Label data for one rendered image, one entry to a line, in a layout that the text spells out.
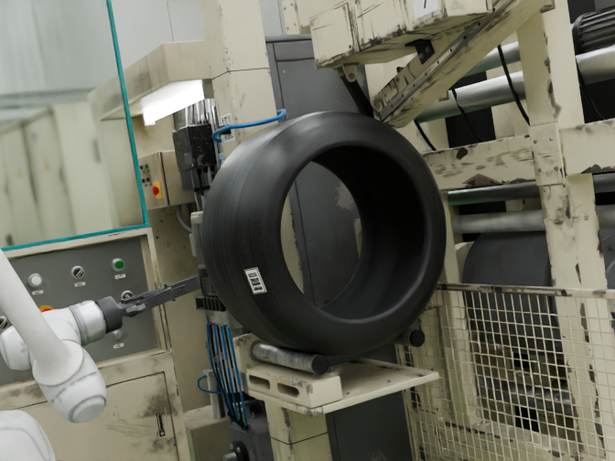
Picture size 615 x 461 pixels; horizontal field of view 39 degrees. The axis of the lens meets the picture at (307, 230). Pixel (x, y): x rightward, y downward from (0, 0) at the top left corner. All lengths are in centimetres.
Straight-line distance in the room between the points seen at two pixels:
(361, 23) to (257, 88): 35
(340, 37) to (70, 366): 114
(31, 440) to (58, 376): 17
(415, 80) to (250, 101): 45
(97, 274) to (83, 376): 88
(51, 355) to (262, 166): 63
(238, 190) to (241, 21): 61
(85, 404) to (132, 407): 88
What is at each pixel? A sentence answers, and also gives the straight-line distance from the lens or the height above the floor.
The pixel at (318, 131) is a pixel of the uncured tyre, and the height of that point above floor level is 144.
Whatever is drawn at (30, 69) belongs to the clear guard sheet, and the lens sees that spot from 258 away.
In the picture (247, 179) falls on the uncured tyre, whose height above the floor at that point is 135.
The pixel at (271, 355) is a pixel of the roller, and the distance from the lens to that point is 222.
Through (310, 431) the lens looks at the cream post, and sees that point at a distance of 248.
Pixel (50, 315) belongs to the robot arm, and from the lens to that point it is 189.
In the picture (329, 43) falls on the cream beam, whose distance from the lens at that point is 241.
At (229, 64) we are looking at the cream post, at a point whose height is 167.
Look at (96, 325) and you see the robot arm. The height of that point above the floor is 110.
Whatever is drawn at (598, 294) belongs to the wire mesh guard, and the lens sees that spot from 195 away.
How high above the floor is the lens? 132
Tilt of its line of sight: 3 degrees down
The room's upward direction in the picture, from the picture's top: 9 degrees counter-clockwise
